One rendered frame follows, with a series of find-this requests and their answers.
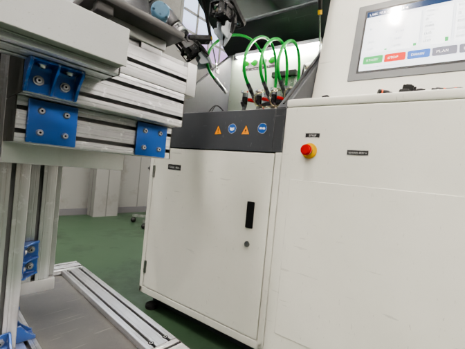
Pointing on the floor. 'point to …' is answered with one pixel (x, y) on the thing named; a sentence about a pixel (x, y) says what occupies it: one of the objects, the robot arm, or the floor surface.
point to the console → (369, 213)
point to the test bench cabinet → (201, 314)
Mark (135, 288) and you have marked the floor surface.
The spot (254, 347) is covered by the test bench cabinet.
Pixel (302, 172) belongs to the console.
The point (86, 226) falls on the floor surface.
